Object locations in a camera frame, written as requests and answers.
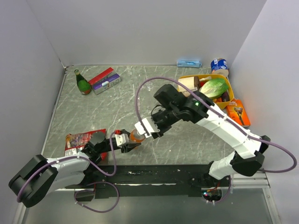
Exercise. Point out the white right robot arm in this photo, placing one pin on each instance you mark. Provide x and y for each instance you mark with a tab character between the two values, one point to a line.
247	157

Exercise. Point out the beige paper roll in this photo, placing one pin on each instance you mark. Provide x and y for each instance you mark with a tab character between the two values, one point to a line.
192	83

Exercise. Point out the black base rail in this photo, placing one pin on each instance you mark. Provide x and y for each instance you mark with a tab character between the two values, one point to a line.
151	180

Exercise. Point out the blue white can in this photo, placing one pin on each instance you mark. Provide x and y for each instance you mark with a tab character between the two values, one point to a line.
219	66

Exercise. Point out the blue tissue pack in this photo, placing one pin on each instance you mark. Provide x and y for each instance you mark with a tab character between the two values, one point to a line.
189	63

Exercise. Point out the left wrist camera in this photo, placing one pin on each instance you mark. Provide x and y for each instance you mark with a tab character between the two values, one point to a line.
120	142

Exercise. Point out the purple eggplant toy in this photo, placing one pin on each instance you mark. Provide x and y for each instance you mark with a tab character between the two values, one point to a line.
225	97

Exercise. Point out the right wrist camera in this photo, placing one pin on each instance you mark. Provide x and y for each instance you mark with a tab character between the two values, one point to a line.
148	128

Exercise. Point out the purple silver box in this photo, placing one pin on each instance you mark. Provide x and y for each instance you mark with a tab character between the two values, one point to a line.
106	84

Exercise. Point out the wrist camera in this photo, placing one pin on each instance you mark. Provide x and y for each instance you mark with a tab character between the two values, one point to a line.
148	128
120	142

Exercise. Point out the green glass bottle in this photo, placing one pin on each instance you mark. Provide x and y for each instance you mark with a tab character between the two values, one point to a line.
82	84

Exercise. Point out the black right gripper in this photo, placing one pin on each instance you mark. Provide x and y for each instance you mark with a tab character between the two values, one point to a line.
162	129

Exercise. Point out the yellow plastic basket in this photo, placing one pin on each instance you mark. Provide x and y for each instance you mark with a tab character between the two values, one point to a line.
204	78

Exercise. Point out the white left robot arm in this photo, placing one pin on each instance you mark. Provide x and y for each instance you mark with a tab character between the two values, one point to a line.
41	175

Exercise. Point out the red flat box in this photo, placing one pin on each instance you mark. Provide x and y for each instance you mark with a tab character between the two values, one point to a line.
102	76

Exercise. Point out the orange razor package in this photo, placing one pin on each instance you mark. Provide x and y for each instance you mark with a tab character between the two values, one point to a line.
237	113

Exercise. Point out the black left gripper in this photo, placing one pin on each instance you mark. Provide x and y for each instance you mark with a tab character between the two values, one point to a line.
128	147

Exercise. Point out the green cabbage toy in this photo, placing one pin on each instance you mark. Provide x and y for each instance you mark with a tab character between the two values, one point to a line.
214	88

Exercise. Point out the orange tea bottle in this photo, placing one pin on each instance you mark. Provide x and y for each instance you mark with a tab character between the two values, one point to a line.
135	138

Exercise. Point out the red snack bag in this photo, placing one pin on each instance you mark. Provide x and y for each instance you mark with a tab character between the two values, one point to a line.
76	142

